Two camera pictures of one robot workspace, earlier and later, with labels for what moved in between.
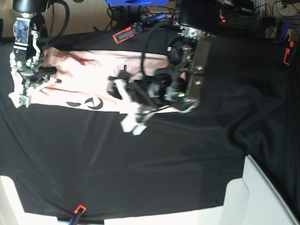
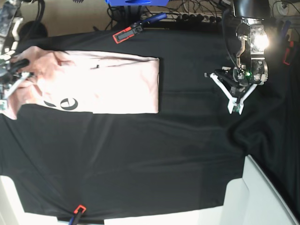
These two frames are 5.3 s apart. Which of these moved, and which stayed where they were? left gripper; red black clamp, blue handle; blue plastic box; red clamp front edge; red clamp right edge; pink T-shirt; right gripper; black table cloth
Moved: left gripper; right gripper; pink T-shirt
Stayed: black table cloth; blue plastic box; red clamp front edge; red clamp right edge; red black clamp, blue handle
